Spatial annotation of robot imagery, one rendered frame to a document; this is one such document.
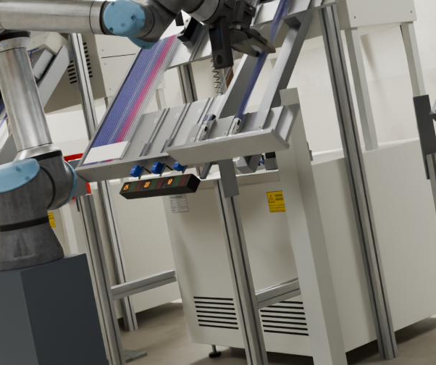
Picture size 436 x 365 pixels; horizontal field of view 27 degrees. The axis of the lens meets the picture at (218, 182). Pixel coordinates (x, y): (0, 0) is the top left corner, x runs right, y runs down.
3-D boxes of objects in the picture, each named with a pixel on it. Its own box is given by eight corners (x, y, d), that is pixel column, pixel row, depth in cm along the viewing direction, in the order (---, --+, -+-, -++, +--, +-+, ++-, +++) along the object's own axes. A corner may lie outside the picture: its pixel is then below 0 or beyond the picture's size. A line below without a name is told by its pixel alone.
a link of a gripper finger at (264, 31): (285, 31, 219) (256, 15, 214) (282, 53, 217) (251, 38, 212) (277, 35, 221) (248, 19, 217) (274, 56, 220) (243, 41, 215)
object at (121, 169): (214, 165, 243) (195, 150, 240) (90, 182, 295) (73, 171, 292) (216, 161, 244) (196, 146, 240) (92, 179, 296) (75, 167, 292)
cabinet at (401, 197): (334, 379, 262) (295, 168, 259) (191, 359, 317) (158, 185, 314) (469, 318, 302) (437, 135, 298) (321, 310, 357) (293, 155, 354)
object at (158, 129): (208, 156, 242) (200, 149, 241) (86, 175, 294) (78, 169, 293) (235, 98, 249) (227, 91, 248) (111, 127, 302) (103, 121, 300)
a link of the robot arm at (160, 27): (110, 28, 200) (140, -11, 197) (130, 31, 211) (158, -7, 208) (136, 51, 199) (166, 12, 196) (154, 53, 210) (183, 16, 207)
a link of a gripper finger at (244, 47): (265, 38, 224) (245, 20, 217) (261, 60, 222) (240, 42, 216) (254, 40, 226) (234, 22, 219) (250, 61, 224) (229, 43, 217)
